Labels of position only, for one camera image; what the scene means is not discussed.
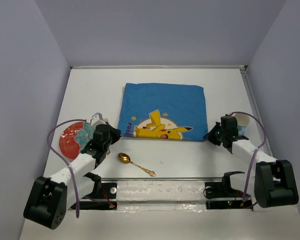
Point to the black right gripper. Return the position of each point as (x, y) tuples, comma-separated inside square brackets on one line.
[(209, 136)]

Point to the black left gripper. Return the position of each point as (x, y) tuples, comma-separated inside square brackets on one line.
[(115, 133)]

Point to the gold spoon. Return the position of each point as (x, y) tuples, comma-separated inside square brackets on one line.
[(124, 158)]

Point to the light blue ceramic mug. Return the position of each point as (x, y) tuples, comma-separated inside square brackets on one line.
[(243, 121)]

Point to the blue Pikachu placemat cloth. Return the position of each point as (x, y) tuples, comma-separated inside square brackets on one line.
[(163, 111)]

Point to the red and teal plate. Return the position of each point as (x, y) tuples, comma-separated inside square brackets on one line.
[(74, 138)]

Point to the gold fork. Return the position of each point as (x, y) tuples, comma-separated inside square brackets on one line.
[(106, 122)]

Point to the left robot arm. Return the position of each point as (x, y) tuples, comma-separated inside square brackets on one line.
[(51, 196)]

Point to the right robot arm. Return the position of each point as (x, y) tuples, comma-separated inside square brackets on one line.
[(271, 182)]

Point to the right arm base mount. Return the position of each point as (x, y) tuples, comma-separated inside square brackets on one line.
[(221, 196)]

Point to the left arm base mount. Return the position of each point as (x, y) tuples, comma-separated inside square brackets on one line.
[(103, 196)]

